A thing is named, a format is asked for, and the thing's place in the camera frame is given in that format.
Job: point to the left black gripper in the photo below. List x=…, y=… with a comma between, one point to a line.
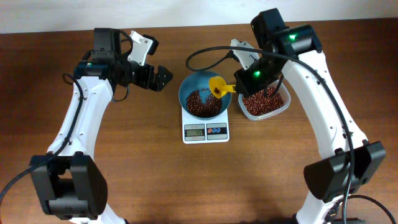
x=144, y=78

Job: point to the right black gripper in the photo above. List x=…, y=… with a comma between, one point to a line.
x=246, y=86

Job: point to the clear plastic bean container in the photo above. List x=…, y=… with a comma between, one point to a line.
x=263, y=105

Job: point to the blue plastic bowl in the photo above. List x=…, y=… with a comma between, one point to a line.
x=200, y=81

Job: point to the red adzuki beans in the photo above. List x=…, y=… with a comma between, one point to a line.
x=210, y=107

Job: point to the yellow plastic measuring scoop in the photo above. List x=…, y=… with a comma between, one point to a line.
x=219, y=87

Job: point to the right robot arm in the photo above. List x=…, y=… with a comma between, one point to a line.
x=348, y=159

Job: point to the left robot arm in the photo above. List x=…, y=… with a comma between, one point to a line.
x=67, y=181

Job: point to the white digital kitchen scale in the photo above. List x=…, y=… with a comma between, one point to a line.
x=209, y=130

